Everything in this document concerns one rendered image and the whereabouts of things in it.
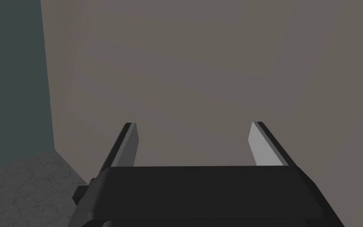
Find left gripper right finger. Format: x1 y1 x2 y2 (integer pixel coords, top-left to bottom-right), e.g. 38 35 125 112
248 121 297 167

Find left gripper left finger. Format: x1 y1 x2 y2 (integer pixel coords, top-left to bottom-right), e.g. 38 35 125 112
100 122 139 173

